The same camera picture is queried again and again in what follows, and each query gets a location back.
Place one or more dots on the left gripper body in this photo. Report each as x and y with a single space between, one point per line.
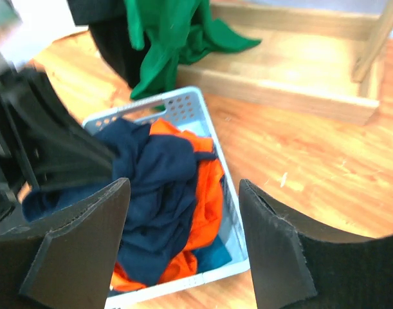
12 179

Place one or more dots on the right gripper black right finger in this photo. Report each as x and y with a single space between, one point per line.
299 262

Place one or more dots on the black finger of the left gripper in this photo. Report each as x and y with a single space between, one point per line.
55 151

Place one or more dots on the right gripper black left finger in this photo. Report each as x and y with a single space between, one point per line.
65 259

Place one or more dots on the teal blue t shirt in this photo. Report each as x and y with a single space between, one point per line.
212 256

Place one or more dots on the orange t shirt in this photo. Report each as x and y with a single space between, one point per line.
206 219

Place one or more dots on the navy blue t shirt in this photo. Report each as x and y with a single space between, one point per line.
163 172

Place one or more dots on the green t shirt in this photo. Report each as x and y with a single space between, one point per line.
179 32

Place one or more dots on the black printed t shirt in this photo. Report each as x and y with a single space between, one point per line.
108 25

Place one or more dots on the light blue plastic basket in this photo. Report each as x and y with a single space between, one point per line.
185 108

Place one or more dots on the wooden clothes rack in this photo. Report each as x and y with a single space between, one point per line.
321 62

